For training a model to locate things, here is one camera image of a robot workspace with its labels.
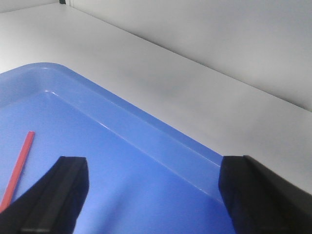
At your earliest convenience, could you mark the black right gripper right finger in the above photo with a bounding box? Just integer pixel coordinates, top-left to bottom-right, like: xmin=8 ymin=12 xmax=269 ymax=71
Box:
xmin=218 ymin=156 xmax=312 ymax=234

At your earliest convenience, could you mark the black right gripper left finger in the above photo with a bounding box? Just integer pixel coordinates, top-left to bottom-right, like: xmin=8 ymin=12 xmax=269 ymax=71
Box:
xmin=0 ymin=156 xmax=88 ymax=234

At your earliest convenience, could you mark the red long-handled spoon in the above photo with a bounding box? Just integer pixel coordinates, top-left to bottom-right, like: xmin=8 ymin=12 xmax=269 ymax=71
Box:
xmin=0 ymin=131 xmax=35 ymax=213

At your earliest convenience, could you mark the blue plastic tray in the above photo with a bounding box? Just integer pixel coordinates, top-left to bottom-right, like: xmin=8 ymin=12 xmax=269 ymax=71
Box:
xmin=0 ymin=63 xmax=234 ymax=234

